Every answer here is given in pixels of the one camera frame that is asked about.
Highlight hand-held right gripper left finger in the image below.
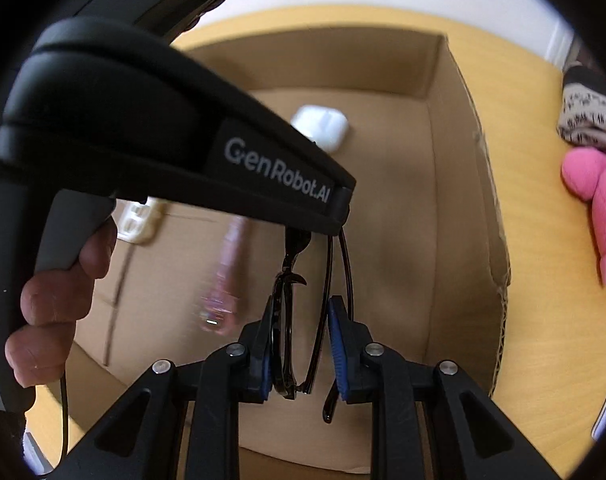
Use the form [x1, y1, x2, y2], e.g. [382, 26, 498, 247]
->
[66, 296, 276, 480]

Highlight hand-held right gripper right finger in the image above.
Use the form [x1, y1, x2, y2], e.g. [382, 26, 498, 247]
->
[327, 296, 558, 480]

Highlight pink translucent tube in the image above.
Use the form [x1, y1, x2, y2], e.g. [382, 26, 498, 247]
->
[197, 215, 247, 334]

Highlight white plastic block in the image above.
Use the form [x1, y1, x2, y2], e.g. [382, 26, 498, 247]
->
[114, 197, 164, 245]

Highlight black sunglasses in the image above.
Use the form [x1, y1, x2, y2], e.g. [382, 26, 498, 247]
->
[270, 227, 355, 424]

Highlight brown cardboard box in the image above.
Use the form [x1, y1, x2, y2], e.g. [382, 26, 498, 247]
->
[70, 27, 514, 476]

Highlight white earbuds case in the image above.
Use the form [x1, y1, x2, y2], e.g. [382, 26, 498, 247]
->
[290, 104, 349, 152]

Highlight person's left hand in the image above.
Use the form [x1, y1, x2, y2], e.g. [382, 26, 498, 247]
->
[6, 221, 118, 389]

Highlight pink plush toy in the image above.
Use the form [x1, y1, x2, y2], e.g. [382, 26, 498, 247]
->
[561, 147, 606, 287]

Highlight beige printed cloth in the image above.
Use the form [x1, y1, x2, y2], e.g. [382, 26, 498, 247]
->
[555, 64, 606, 151]

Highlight thin black cable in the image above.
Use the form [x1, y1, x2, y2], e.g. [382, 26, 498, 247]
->
[58, 374, 70, 467]

